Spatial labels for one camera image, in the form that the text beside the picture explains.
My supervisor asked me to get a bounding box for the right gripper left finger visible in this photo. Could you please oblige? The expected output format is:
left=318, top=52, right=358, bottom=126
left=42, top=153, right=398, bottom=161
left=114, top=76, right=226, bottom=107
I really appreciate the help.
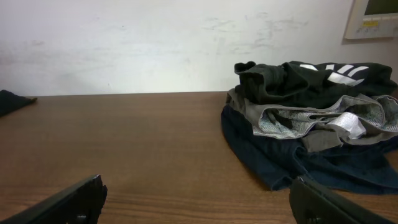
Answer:
left=1, top=174, right=108, bottom=224

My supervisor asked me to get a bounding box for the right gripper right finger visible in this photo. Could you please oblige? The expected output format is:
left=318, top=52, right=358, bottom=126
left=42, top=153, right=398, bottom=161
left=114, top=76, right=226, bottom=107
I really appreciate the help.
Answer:
left=289, top=176, right=393, bottom=224

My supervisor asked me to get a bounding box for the dark green Nike t-shirt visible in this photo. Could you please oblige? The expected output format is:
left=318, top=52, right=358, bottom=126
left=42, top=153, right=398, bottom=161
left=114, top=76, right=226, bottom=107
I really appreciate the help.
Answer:
left=234, top=61, right=397, bottom=109

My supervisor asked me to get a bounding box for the folded navy blue t-shirt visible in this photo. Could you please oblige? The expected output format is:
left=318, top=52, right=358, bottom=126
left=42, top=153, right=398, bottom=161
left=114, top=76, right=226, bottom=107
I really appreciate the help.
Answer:
left=221, top=105, right=397, bottom=195

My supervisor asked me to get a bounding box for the folded grey t-shirt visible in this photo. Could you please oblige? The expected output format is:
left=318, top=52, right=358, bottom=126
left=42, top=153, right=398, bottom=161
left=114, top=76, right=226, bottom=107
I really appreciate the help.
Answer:
left=226, top=89, right=397, bottom=152

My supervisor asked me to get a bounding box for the black t-shirt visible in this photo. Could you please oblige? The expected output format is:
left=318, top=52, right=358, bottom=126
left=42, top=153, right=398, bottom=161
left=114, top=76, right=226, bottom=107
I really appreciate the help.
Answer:
left=0, top=90, right=37, bottom=117

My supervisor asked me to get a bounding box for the white wall control panel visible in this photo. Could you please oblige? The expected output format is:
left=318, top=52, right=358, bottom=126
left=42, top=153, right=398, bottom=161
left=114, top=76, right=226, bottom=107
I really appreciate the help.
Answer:
left=344, top=0, right=397, bottom=40

